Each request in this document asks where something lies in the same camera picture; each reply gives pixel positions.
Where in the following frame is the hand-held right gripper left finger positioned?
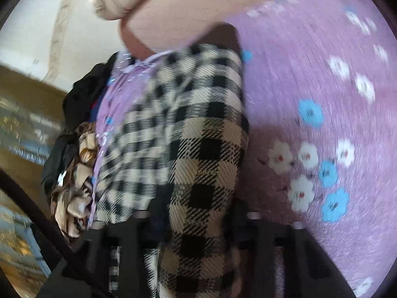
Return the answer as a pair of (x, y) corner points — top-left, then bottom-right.
(46, 210), (162, 298)

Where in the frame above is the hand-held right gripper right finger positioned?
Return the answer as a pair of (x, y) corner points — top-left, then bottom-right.
(231, 210), (358, 298)

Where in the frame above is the black and cream checked shirt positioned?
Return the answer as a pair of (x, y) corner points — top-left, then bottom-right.
(91, 23), (251, 298)

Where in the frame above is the brown patterned cloth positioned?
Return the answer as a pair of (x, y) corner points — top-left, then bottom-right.
(50, 121), (100, 239)

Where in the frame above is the dark grey cloth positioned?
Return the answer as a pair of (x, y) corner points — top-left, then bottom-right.
(41, 133), (79, 191)

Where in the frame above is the black cloth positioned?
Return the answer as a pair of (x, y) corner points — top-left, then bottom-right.
(62, 52), (119, 132)

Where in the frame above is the purple floral bedsheet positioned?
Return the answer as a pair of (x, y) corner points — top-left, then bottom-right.
(88, 0), (395, 298)

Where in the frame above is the pink sofa back cushion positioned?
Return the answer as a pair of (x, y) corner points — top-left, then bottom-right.
(119, 0), (281, 61)

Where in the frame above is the black cable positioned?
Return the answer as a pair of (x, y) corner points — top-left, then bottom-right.
(0, 167), (115, 298)

